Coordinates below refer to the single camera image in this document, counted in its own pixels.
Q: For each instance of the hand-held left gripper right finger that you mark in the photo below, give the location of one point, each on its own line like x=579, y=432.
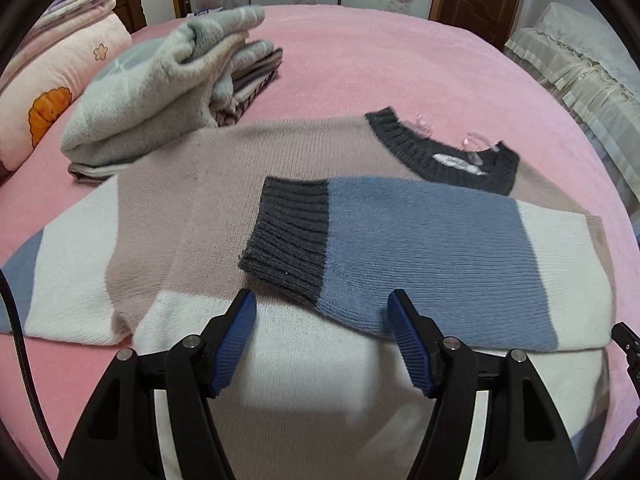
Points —
x=410, y=342

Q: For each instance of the small bedside clutter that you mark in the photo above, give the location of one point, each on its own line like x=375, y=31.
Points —
x=207, y=11

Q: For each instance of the pink flower-print pillow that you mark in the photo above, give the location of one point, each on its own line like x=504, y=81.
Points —
x=65, y=75

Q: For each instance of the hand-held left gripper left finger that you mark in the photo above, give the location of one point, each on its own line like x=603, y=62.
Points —
x=235, y=340

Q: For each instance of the stack of folded quilts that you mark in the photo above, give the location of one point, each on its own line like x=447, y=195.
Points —
x=80, y=0

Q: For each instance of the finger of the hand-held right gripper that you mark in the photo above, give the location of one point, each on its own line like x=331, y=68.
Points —
x=629, y=347

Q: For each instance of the pink bed blanket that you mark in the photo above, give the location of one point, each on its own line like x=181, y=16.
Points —
x=350, y=60

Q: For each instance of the folded grey fuzzy sweater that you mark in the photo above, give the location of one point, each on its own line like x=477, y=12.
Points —
x=150, y=90

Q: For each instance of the colour-block knit sweater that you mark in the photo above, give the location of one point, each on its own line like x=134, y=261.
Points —
x=380, y=240

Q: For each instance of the lace-covered furniture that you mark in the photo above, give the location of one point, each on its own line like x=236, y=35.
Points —
x=575, y=70

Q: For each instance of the clear plastic hanger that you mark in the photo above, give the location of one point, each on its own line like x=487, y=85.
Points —
x=475, y=137

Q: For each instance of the wooden headboard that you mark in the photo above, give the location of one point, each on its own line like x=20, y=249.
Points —
x=132, y=10

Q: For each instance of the folded striped garment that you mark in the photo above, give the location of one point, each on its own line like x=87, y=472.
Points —
x=255, y=77

